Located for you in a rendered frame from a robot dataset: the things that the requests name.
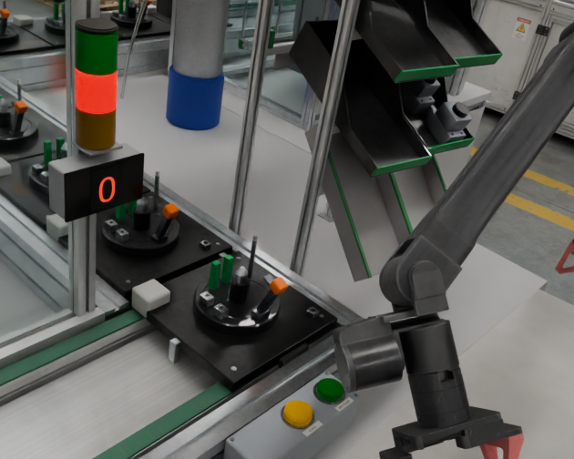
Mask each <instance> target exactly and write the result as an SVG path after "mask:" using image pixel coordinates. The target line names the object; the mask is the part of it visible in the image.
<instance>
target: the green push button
mask: <svg viewBox="0 0 574 459"><path fill-rule="evenodd" d="M343 392H344V388H343V386H342V384H341V383H340V382H338V381H336V380H335V379H332V378H324V379H321V380H320V381H319V382H318V383H317V387H316V393H317V395H318V396H319V397H320V398H321V399H323V400H324V401H326V402H330V403H335V402H338V401H340V400H341V399H342V398H343Z"/></svg>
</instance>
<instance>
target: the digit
mask: <svg viewBox="0 0 574 459"><path fill-rule="evenodd" d="M121 188H122V164H118V165H116V166H112V167H108V168H103V169H99V170H96V171H92V172H91V211H94V210H98V209H103V208H105V207H108V206H111V205H114V204H118V203H120V202H121Z"/></svg>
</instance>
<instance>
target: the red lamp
mask: <svg viewBox="0 0 574 459"><path fill-rule="evenodd" d="M117 77H118V71H116V72H115V73H113V74H110V75H104V76H96V75H90V74H86V73H83V72H80V71H78V70H77V69H76V68H75V94H76V107H77V108H78V109H79V110H81V111H84V112H87V113H91V114H106V113H109V112H112V111H113V110H115V109H116V107H117Z"/></svg>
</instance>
